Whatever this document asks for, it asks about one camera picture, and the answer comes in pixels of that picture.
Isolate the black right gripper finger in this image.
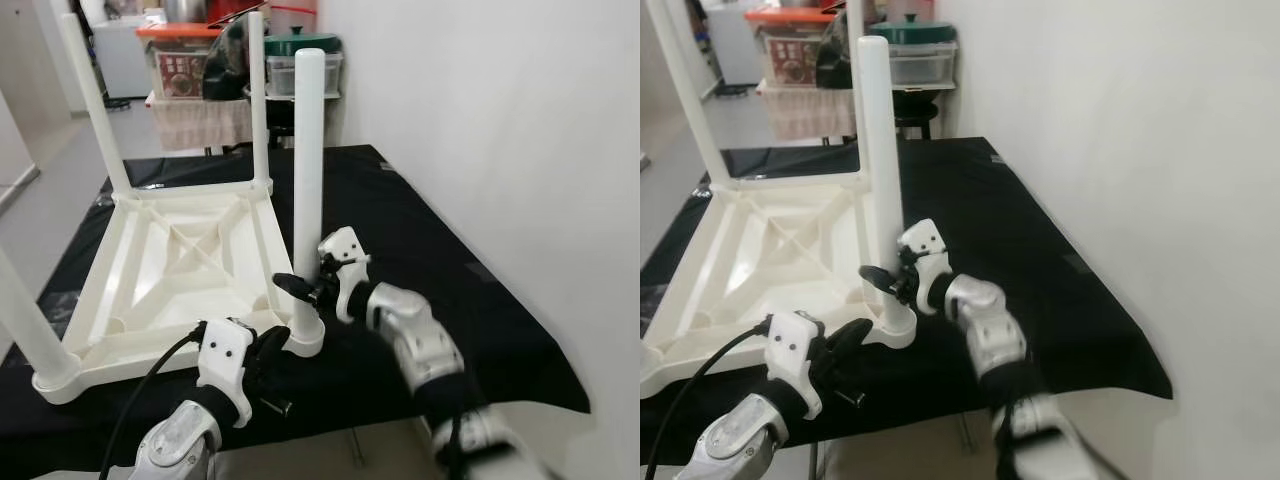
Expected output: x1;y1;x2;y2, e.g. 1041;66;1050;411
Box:
858;265;906;294
272;273;321;302

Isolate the white plastic children table top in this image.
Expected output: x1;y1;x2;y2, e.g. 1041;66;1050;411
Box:
640;175;918;398
32;185;327;406

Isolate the black tablecloth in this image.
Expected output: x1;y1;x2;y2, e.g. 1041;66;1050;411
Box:
0;145;591;473
640;137;1173;468

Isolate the black round stool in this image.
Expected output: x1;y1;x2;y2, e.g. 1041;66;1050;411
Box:
893;92;943;139
265;98;299;149

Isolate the beige cloth covered table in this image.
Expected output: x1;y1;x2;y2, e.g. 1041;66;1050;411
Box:
148;95;256;153
757;82;861;141

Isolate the clear container with green lid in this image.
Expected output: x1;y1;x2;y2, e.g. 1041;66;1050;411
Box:
872;15;958;86
265;30;344;99

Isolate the large reflective pot lid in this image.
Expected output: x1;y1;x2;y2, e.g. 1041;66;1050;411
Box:
815;5;861;89
200;12;251;101

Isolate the clear container with orange lid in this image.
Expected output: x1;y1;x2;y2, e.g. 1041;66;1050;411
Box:
137;22;223;101
745;5;836;89

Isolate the pink plastic container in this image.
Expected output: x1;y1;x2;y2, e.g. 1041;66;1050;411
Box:
268;0;319;36

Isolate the red metal pot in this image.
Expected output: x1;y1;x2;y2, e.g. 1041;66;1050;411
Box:
207;0;266;23

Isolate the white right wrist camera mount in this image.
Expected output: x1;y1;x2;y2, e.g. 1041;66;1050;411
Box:
898;218;953;316
318;227;371;323

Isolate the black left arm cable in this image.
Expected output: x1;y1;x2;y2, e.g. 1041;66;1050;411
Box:
645;318;773;480
100;322;206;480

